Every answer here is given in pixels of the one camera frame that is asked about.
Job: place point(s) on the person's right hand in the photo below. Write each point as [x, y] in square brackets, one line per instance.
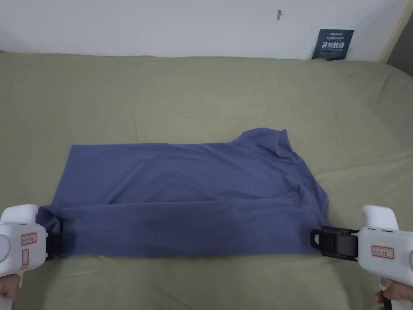
[398, 295]

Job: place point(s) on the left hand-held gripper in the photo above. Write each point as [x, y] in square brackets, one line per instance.
[19, 245]

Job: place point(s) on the dark blue shirt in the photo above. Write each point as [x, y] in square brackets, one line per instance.
[193, 193]

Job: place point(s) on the person's left hand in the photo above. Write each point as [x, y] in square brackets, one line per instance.
[8, 287]

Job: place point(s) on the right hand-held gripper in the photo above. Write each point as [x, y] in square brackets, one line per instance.
[384, 252]

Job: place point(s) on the bed with pale green sheet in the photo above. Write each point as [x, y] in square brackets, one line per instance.
[135, 97]

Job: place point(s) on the dark blue printed card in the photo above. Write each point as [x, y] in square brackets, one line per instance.
[333, 45]

